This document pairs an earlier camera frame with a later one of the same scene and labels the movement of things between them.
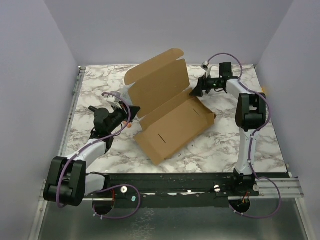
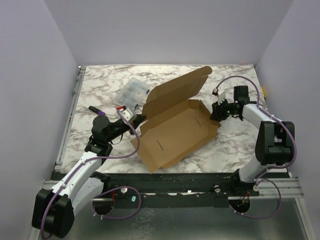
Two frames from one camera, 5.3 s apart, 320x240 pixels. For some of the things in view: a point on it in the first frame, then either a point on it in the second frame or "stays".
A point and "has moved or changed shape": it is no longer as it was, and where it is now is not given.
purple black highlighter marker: (92, 108) stays
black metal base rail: (174, 190) stays
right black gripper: (203, 85) → (216, 111)
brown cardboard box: (169, 112) has moved or changed shape
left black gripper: (134, 110) → (136, 122)
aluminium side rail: (81, 74) stays
